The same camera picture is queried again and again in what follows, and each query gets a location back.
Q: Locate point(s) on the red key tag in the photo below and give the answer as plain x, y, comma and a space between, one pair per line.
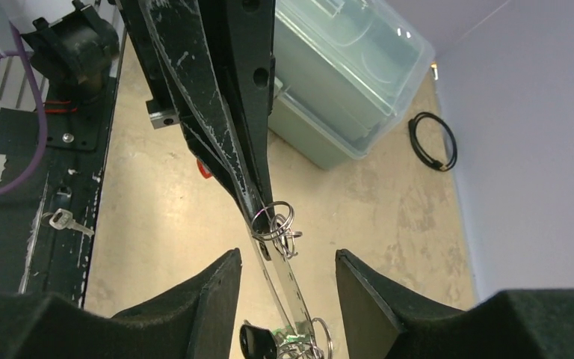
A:
204, 171

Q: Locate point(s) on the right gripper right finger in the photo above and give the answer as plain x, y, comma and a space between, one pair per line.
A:
384, 319

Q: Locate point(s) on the silver key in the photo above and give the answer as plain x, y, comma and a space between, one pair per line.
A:
63, 219

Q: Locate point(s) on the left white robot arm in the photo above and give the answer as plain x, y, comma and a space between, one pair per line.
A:
211, 62

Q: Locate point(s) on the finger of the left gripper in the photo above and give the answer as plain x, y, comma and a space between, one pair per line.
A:
173, 51
240, 36

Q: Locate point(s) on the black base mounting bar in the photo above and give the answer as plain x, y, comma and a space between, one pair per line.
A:
35, 257

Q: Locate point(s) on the black key fob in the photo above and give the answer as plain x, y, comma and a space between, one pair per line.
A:
256, 342

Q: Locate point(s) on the green key tag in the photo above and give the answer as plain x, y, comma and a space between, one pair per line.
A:
285, 335

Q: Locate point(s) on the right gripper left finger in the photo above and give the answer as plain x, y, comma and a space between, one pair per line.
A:
194, 319

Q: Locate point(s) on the clear plastic storage box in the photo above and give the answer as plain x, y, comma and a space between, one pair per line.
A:
346, 73

